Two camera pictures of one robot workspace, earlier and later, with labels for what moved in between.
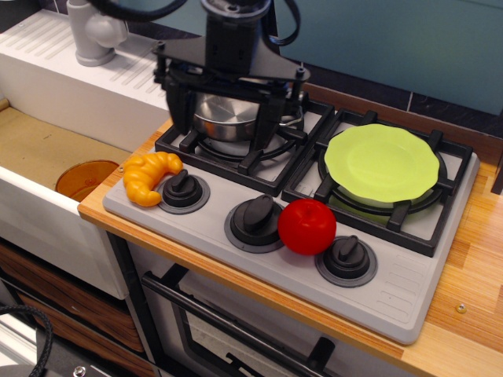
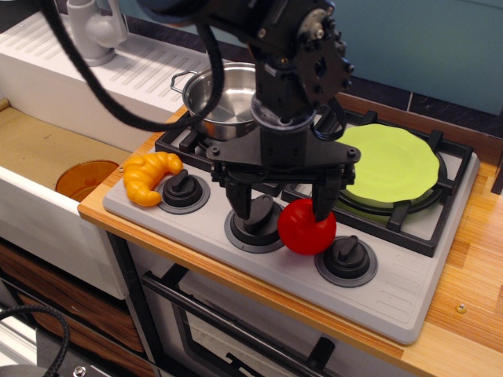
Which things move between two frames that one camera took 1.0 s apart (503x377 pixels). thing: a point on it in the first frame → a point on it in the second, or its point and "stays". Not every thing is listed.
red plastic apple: (307, 226) stays
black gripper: (231, 56) → (291, 156)
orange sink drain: (77, 180) stays
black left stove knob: (183, 193) stays
